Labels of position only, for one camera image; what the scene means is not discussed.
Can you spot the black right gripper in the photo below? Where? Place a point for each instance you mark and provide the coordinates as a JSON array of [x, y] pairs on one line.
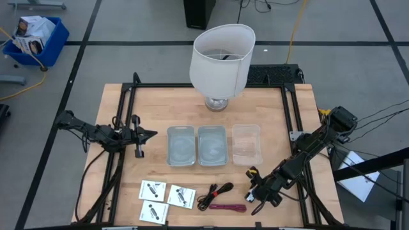
[[268, 188]]

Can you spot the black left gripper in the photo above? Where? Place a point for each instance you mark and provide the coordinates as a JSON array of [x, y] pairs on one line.
[[137, 137]]

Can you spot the small white adapter cube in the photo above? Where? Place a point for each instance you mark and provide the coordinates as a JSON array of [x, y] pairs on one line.
[[250, 197]]

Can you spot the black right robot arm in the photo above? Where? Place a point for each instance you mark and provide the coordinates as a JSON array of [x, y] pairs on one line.
[[306, 150]]

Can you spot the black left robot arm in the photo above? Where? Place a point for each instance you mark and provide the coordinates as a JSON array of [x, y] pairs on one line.
[[96, 132]]

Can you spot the grey plastic bin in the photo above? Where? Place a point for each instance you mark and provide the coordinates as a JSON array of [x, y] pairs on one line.
[[180, 147], [212, 147]]

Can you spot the clear plastic bin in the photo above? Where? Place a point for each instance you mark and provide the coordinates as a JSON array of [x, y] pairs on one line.
[[246, 145]]

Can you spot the yellow tape tag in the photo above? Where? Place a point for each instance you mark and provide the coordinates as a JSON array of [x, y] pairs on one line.
[[252, 171]]

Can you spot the white printed leaflet card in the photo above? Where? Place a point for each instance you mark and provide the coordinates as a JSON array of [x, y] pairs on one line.
[[181, 196], [152, 190], [154, 212]]

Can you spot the white shade table lamp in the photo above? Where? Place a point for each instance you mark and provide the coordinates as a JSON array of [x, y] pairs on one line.
[[220, 70]]

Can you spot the white paper sheet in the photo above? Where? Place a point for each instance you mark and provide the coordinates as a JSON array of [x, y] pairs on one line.
[[358, 179]]

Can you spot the yellow plug connector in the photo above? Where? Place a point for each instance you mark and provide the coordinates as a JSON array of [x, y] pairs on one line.
[[324, 111]]

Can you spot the black ribbed mat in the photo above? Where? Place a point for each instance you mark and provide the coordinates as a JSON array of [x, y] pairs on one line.
[[274, 75]]

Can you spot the black diagonal bar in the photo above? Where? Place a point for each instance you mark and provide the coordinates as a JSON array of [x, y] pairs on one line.
[[370, 164]]

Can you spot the blue plastic tote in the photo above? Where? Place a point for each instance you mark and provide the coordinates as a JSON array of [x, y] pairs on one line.
[[54, 48]]

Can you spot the black tower box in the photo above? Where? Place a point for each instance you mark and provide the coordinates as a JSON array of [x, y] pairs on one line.
[[198, 14]]

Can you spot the grey metal floor foot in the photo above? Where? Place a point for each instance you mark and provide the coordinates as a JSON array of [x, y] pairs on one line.
[[38, 4], [12, 80]]

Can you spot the white printed cardboard box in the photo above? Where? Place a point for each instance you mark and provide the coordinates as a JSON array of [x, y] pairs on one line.
[[25, 25], [29, 45]]

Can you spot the black aluminium table frame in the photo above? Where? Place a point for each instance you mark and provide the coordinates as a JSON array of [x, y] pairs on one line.
[[159, 85]]

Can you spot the grey right mount plate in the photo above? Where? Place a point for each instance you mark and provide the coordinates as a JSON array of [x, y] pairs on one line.
[[295, 135]]

